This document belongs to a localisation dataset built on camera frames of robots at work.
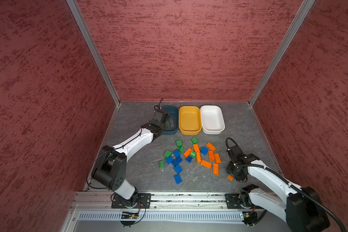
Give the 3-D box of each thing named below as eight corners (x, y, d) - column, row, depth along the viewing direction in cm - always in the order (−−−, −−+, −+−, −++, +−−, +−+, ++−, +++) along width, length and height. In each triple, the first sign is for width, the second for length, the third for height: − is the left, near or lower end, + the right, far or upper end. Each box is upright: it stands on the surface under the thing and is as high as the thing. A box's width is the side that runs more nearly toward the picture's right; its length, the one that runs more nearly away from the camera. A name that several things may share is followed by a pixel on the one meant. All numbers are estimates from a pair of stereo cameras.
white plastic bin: (201, 134, 103) (202, 129, 98) (198, 110, 118) (199, 105, 113) (224, 134, 103) (227, 130, 98) (218, 110, 119) (220, 105, 113)
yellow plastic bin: (179, 135, 103) (179, 131, 98) (179, 111, 118) (179, 105, 113) (201, 135, 103) (202, 131, 98) (198, 111, 118) (199, 106, 113)
